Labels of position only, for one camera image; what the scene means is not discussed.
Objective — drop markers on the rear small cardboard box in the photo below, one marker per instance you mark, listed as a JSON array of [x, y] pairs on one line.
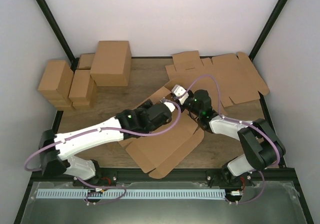
[[85, 61]]

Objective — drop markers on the light blue slotted cable duct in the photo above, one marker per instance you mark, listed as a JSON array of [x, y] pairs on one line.
[[135, 194]]

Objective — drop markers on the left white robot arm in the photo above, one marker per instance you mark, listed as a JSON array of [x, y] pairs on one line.
[[59, 156]]

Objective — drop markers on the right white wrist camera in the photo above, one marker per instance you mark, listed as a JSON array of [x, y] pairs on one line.
[[179, 94]]

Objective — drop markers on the stack of flat cardboard blanks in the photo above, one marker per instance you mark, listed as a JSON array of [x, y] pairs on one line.
[[236, 80]]

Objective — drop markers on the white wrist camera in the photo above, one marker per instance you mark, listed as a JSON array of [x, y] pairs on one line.
[[179, 94], [167, 106]]

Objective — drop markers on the black aluminium frame rail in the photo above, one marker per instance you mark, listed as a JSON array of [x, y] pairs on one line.
[[130, 175]]

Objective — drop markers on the large folded cardboard box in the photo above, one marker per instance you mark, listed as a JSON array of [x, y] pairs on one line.
[[111, 66]]

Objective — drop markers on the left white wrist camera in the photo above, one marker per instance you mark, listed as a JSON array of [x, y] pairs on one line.
[[167, 106]]

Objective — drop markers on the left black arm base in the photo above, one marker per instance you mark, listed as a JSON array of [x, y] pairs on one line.
[[104, 177]]

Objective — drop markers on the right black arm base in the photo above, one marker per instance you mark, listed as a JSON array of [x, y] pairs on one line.
[[224, 179]]

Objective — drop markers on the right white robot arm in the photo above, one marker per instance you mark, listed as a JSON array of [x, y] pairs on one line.
[[261, 146]]

